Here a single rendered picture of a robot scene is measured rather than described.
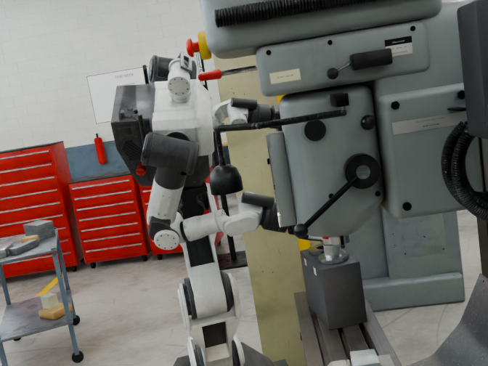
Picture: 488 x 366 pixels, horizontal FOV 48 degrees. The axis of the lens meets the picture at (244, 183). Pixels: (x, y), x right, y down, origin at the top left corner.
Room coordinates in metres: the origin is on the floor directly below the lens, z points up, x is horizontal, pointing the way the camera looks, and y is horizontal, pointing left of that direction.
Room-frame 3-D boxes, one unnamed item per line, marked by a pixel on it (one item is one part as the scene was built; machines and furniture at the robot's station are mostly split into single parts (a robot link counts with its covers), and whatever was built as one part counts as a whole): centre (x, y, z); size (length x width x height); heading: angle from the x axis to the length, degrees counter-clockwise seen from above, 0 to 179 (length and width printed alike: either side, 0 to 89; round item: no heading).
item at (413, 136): (1.18, -0.39, 1.47); 0.24 x 0.19 x 0.26; 177
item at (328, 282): (1.60, -0.22, 1.04); 0.22 x 0.12 x 0.20; 8
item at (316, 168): (1.19, -0.20, 1.47); 0.21 x 0.19 x 0.32; 177
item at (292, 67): (1.19, -0.24, 1.68); 0.34 x 0.24 x 0.10; 87
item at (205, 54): (1.21, 0.04, 1.76); 0.06 x 0.02 x 0.06; 177
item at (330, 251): (1.55, -0.22, 1.16); 0.05 x 0.05 x 0.06
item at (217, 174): (1.19, 0.04, 1.47); 0.07 x 0.07 x 0.06
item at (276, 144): (1.20, -0.08, 1.44); 0.04 x 0.04 x 0.21; 87
